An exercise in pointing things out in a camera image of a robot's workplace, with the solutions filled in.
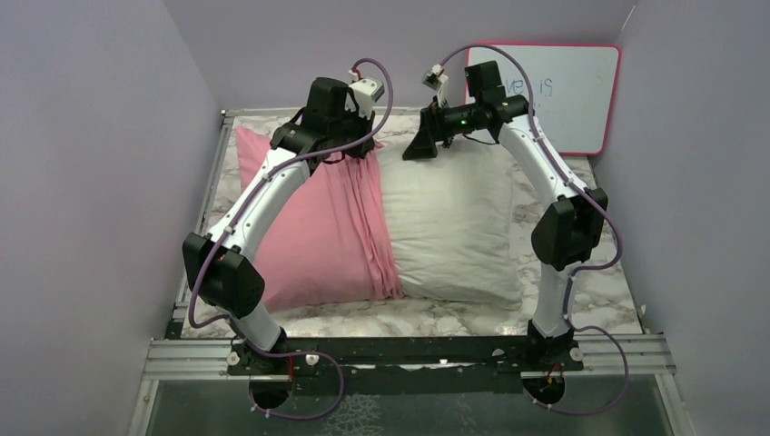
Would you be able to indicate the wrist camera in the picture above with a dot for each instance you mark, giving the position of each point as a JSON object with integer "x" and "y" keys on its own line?
{"x": 362, "y": 94}
{"x": 437, "y": 80}

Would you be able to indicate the aluminium table frame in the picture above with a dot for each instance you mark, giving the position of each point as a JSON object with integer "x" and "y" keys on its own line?
{"x": 628, "y": 383}

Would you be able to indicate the pink-framed whiteboard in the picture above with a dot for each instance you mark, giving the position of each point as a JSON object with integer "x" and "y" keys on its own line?
{"x": 573, "y": 88}

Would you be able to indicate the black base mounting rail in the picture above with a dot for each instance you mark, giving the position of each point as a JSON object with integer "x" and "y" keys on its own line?
{"x": 403, "y": 365}

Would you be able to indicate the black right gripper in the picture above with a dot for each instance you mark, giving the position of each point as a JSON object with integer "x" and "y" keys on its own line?
{"x": 431, "y": 118}

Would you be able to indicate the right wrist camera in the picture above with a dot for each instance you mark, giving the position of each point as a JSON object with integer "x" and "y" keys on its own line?
{"x": 437, "y": 80}

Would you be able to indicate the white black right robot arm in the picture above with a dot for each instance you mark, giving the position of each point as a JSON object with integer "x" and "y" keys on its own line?
{"x": 573, "y": 218}

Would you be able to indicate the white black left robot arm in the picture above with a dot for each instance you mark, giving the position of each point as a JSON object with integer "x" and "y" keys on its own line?
{"x": 338, "y": 118}

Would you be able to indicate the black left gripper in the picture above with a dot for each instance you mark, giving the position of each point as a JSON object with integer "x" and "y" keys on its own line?
{"x": 366, "y": 125}

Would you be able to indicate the white pillow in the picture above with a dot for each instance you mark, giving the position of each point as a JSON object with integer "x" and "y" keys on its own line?
{"x": 449, "y": 220}

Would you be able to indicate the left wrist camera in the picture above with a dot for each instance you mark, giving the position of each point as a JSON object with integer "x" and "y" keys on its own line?
{"x": 362, "y": 94}

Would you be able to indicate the pink pillowcase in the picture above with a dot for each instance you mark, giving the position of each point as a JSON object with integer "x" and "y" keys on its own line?
{"x": 330, "y": 242}

